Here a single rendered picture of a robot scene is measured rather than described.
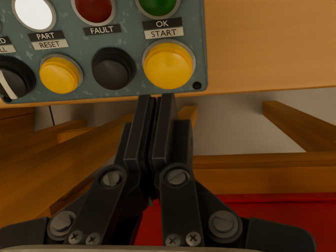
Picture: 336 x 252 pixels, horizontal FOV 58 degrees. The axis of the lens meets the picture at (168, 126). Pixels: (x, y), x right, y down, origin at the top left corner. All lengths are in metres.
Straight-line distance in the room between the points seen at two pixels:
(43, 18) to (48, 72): 0.03
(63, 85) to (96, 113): 1.01
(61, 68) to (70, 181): 0.40
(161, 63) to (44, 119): 1.16
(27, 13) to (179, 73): 0.09
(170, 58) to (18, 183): 0.33
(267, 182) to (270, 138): 0.82
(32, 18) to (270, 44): 0.15
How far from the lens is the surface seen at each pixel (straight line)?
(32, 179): 0.49
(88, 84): 0.21
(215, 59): 0.21
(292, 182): 0.34
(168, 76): 0.18
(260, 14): 0.22
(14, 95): 0.22
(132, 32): 0.18
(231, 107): 1.12
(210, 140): 1.14
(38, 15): 0.19
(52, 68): 0.20
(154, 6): 0.17
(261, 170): 0.33
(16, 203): 0.46
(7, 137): 1.21
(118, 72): 0.18
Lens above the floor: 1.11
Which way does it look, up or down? 77 degrees down
